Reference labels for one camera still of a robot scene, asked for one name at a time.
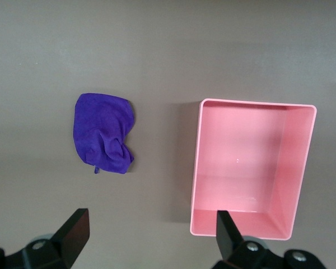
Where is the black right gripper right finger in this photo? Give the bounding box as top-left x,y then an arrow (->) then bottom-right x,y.
212,210 -> 324,269

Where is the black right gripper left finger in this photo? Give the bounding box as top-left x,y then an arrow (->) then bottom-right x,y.
0,208 -> 90,269

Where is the purple cloth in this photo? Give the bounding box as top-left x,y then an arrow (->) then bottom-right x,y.
73,92 -> 136,175

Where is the pink plastic bin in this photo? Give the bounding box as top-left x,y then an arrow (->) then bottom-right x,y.
189,98 -> 318,242

